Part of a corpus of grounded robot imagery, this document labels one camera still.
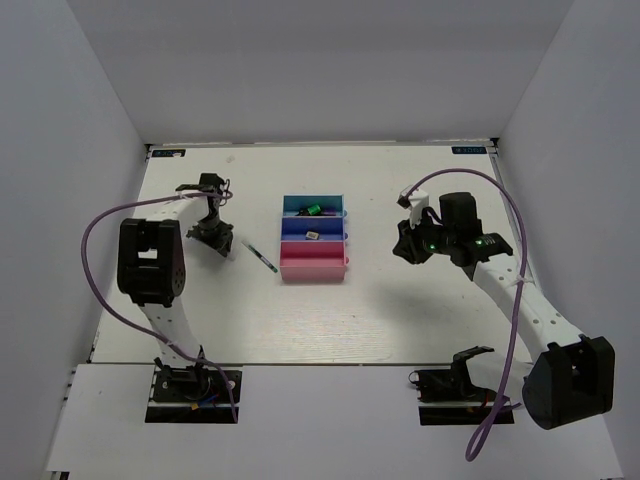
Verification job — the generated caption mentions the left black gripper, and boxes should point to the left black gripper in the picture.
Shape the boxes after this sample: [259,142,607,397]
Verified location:
[187,214,234,256]

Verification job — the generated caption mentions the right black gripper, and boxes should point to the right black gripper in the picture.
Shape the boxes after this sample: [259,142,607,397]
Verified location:
[393,210,456,264]

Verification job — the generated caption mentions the black highlighter green cap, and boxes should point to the black highlighter green cap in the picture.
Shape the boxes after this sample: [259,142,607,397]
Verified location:
[298,204,322,216]

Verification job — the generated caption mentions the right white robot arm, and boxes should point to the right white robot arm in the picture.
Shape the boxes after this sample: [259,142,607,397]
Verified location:
[210,188,614,429]

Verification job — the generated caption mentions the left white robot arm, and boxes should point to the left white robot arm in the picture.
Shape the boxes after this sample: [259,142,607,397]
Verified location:
[117,173,233,399]

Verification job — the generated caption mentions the green gel pen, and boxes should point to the green gel pen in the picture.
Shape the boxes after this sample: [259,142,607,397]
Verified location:
[241,239,279,274]

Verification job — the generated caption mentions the dark blue bin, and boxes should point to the dark blue bin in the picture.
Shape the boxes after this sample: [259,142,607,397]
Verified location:
[280,217,348,242]

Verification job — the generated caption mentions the light blue bin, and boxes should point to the light blue bin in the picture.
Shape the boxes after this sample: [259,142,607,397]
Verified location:
[283,194,347,218]

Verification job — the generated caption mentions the pink bin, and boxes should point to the pink bin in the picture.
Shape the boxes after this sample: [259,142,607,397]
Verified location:
[279,240,349,283]

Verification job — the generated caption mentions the left corner label sticker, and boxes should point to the left corner label sticker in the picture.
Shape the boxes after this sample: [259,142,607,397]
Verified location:
[151,149,186,158]

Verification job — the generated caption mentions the corner label sticker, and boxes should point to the corner label sticker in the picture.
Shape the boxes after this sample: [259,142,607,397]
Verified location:
[151,149,186,158]
[451,145,487,155]

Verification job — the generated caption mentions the right corner label sticker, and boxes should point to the right corner label sticker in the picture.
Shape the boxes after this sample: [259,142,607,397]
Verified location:
[451,145,487,155]

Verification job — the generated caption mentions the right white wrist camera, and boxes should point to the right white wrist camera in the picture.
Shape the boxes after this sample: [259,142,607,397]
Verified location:
[397,186,429,229]

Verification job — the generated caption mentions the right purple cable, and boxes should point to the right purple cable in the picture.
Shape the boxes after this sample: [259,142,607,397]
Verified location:
[403,169,529,462]

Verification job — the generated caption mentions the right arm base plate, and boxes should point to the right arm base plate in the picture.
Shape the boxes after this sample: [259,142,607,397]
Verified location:
[407,346,496,427]

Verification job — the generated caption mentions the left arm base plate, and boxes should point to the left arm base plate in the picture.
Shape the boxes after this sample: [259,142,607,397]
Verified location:
[144,367,242,424]

